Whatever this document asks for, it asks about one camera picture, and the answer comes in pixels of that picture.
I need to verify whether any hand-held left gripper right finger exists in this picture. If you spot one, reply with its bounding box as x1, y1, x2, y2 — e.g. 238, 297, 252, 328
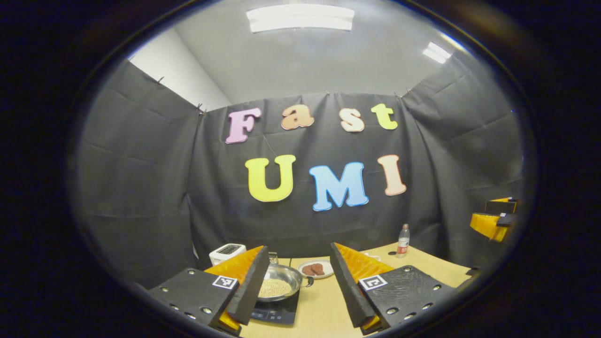
330, 242, 457, 335

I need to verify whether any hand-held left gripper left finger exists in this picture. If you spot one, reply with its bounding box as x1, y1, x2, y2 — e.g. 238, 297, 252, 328
148, 245, 270, 336

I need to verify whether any black induction cooktop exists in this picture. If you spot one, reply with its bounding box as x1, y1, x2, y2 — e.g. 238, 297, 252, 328
250, 290, 301, 326

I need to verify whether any stainless steel pot black handle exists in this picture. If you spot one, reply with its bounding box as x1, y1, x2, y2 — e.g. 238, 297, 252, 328
257, 263, 314, 302

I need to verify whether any pile of soybeans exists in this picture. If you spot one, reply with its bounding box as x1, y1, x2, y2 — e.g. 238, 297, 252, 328
258, 278, 293, 299

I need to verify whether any round white plate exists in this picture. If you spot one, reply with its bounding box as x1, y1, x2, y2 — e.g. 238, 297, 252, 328
297, 260, 335, 280

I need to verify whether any white toaster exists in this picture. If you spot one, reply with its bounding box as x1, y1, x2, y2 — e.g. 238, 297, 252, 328
209, 243, 247, 266

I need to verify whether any clear water bottle red label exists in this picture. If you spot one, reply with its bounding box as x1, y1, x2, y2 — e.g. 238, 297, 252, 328
397, 223, 410, 258

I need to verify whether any black backdrop cloth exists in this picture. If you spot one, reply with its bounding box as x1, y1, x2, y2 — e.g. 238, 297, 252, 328
70, 47, 531, 289

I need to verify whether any small ceiling light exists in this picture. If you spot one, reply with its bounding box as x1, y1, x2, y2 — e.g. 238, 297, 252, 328
423, 41, 452, 64

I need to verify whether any large ceiling light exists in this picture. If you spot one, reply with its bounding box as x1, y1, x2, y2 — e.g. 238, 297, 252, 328
247, 4, 355, 33

